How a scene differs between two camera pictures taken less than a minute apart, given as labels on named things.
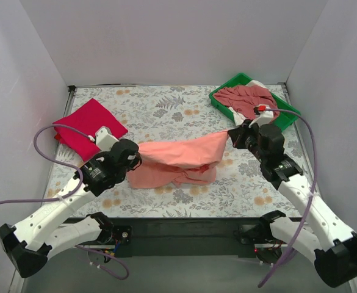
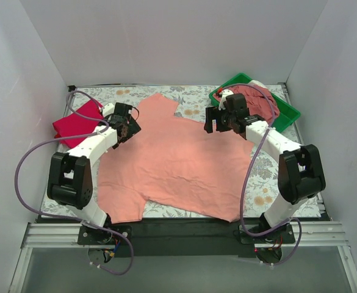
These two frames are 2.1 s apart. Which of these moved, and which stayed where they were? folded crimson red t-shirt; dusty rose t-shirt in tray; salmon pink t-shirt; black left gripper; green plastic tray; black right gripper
Moved: salmon pink t-shirt; black right gripper; black left gripper
Stayed: folded crimson red t-shirt; dusty rose t-shirt in tray; green plastic tray
